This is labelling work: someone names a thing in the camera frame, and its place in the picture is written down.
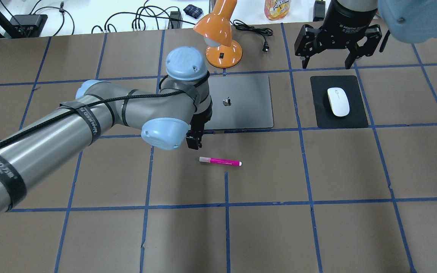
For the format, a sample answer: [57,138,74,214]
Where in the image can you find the white computer mouse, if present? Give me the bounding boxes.
[327,88,350,117]

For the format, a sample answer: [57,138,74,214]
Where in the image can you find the orange juice bottle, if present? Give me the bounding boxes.
[264,0,291,21]

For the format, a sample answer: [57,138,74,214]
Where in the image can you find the dark blue checkered pouch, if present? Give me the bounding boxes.
[183,5,203,19]

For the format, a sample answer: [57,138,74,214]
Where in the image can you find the black mousepad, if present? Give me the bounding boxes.
[310,75,368,129]

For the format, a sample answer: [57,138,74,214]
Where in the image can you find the black power adapter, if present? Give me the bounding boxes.
[313,0,326,21]

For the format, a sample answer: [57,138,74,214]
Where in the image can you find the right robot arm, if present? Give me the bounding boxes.
[294,0,437,69]

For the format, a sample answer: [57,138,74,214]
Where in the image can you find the silver closed laptop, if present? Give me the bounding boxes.
[204,74,274,130]

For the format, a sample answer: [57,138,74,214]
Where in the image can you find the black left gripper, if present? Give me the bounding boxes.
[186,107,213,150]

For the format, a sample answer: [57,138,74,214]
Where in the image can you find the orange desk lamp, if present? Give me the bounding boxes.
[193,0,243,69]

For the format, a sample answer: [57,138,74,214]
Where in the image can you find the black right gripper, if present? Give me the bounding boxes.
[294,0,383,69]

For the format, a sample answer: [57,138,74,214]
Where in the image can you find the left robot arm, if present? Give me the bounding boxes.
[0,46,213,214]

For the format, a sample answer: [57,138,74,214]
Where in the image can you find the lamp power cable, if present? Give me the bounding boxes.
[232,19,273,53]

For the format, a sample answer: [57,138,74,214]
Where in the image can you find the pink highlighter pen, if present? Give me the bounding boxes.
[199,157,242,166]

